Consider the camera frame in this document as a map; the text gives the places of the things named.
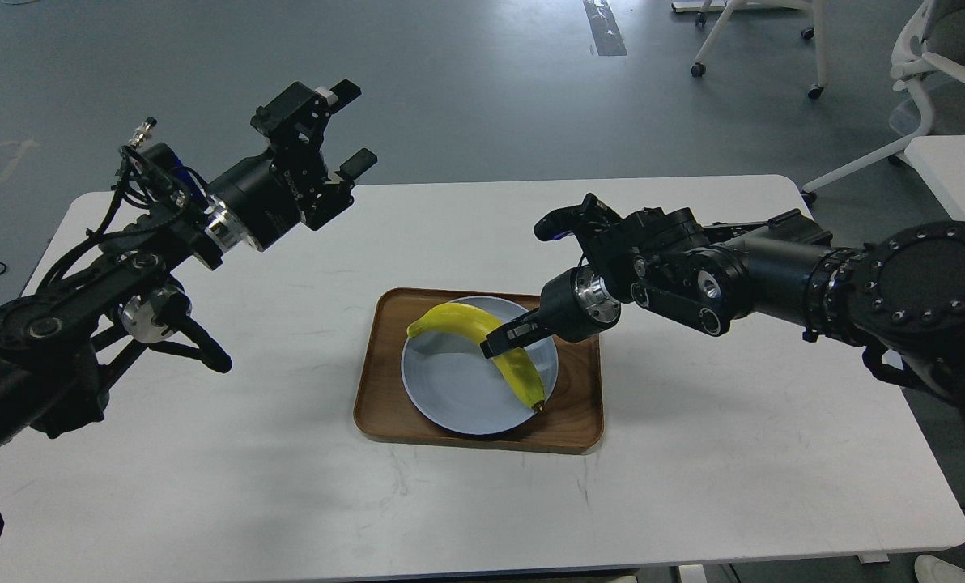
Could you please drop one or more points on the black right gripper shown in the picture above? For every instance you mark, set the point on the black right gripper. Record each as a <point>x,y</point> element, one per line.
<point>573,306</point>

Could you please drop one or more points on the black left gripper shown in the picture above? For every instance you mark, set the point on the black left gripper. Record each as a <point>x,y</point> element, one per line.
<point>260,199</point>

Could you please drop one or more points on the yellow banana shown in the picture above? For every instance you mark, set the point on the yellow banana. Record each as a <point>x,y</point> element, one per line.
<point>468,321</point>

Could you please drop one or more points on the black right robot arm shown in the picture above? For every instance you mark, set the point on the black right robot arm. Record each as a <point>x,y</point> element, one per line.
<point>902,301</point>

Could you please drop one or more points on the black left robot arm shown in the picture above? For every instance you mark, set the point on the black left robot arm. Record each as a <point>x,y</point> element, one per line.
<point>112,297</point>

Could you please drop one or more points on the brown wooden tray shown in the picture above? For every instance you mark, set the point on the brown wooden tray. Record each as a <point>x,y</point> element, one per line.
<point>572,422</point>

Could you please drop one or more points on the white rolling chair base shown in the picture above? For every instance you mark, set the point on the white rolling chair base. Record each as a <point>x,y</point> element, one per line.
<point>734,35</point>

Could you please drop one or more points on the white side table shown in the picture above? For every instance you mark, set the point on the white side table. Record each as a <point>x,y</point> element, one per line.
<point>940,162</point>

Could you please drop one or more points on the white office chair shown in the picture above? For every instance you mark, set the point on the white office chair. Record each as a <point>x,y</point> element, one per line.
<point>928,65</point>

